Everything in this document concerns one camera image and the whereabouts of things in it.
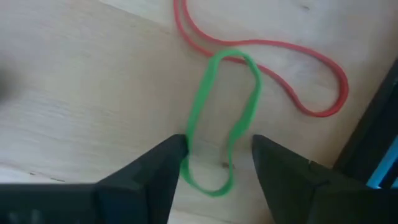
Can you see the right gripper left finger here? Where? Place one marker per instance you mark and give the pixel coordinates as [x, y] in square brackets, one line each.
[133, 199]

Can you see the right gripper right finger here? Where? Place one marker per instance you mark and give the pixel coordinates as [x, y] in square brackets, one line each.
[311, 199]

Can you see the red rubber band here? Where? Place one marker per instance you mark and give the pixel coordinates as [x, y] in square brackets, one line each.
[345, 90]

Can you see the green rubber band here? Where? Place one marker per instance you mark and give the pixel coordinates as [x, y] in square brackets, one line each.
[202, 93]

